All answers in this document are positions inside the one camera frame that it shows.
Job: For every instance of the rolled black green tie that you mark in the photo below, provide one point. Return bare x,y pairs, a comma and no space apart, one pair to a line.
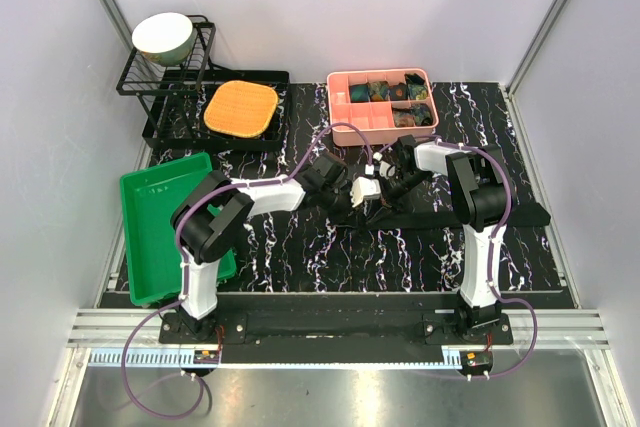
417,86

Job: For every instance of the white green ceramic bowl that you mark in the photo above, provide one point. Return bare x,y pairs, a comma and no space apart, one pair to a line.
166,39

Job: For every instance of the black marbled table mat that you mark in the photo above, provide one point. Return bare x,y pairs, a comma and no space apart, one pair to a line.
305,252

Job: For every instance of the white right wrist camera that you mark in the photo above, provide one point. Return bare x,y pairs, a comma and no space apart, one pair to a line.
383,169

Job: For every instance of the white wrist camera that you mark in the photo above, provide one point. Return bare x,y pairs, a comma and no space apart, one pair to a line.
383,169
364,189

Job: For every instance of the rolled orange dark tie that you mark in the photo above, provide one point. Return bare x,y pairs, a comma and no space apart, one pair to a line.
398,92

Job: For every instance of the orange woven square mat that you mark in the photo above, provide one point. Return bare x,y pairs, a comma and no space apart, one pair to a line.
241,109

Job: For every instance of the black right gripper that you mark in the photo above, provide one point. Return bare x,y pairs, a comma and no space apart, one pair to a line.
390,196

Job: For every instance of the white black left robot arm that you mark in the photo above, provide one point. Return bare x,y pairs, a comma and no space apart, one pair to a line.
210,219

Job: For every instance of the pink divided organizer box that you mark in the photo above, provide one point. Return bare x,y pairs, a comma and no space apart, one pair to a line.
355,124

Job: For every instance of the green plastic tray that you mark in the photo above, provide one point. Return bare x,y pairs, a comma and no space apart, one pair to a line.
149,197

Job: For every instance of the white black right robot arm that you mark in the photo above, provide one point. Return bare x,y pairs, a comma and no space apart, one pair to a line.
481,196

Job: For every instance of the rolled dark teal tie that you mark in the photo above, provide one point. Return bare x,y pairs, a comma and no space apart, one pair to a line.
359,93

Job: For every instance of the rolled green patterned tie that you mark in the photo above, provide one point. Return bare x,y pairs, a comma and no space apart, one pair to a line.
378,91

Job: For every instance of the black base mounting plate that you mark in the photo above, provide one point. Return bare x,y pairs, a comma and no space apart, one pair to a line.
431,318

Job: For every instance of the black wire dish rack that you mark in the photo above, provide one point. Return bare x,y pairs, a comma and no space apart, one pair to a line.
175,98

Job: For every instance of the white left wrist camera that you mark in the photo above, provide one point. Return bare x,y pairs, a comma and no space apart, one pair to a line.
364,189

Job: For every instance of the rolled colourful large tie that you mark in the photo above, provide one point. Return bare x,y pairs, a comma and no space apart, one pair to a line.
412,115

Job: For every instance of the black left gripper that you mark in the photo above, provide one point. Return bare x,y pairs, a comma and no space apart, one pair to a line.
347,208

